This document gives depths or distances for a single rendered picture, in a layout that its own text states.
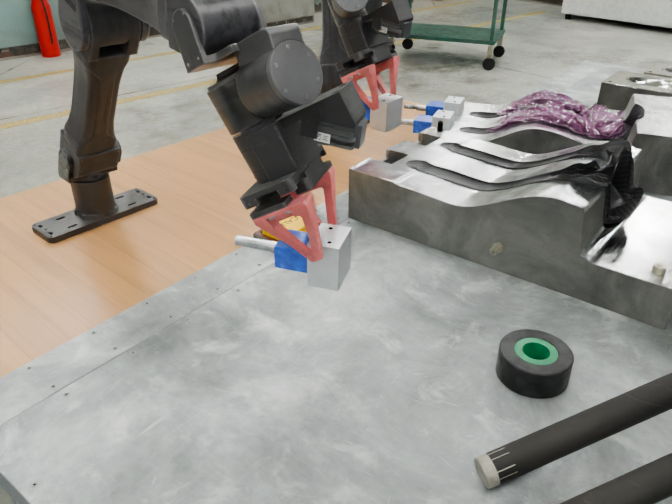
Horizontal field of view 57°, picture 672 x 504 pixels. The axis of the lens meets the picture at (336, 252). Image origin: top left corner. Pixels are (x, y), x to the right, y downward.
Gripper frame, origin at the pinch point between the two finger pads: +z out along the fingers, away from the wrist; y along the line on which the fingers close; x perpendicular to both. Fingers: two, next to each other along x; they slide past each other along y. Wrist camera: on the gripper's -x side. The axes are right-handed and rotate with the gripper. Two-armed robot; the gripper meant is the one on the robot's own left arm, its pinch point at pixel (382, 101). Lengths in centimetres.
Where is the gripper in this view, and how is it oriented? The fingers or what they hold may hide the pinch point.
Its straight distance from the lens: 113.8
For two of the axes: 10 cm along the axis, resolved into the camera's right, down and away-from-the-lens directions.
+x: -6.8, 1.3, 7.2
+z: 3.7, 9.1, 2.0
